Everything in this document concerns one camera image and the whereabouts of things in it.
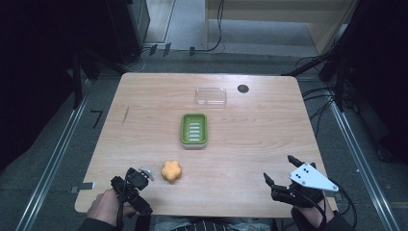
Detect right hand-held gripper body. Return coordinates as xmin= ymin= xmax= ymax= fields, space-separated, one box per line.
xmin=270 ymin=162 xmax=340 ymax=209

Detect person's left hand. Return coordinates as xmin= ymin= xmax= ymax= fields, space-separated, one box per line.
xmin=86 ymin=187 xmax=138 ymax=227

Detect bundle of black floor cables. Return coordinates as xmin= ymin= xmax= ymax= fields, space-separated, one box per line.
xmin=294 ymin=55 xmax=357 ymax=138

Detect green soap dish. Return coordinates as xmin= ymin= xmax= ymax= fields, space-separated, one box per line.
xmin=179 ymin=113 xmax=209 ymax=150

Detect dark cabinet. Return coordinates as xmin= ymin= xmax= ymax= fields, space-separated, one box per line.
xmin=104 ymin=0 xmax=152 ymax=64

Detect black hanging cable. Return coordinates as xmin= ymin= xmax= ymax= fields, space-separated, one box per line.
xmin=174 ymin=0 xmax=226 ymax=54

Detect black metal stand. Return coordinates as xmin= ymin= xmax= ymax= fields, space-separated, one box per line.
xmin=281 ymin=38 xmax=349 ymax=113
xmin=70 ymin=46 xmax=101 ymax=111

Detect right hand-held gripper cable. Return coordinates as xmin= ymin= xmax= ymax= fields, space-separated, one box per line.
xmin=316 ymin=178 xmax=358 ymax=231

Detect person's striped clothing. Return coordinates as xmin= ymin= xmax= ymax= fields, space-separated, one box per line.
xmin=136 ymin=215 xmax=277 ymax=231

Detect person's right hand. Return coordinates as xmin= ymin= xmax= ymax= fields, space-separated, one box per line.
xmin=290 ymin=195 xmax=336 ymax=231

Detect metal floor rail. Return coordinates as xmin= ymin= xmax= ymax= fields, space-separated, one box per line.
xmin=329 ymin=101 xmax=402 ymax=231
xmin=14 ymin=80 xmax=91 ymax=231

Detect clear plastic lid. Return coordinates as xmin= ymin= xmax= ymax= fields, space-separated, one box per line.
xmin=194 ymin=87 xmax=228 ymax=109

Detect grey tag on table edge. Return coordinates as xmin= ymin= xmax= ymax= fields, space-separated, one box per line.
xmin=70 ymin=181 xmax=96 ymax=194

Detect white floor cable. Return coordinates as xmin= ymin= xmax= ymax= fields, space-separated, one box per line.
xmin=121 ymin=47 xmax=152 ymax=73

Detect beige wooden platform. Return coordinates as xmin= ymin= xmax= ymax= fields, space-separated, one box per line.
xmin=204 ymin=0 xmax=362 ymax=56

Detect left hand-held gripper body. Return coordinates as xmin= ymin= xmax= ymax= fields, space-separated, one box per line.
xmin=110 ymin=167 xmax=156 ymax=217

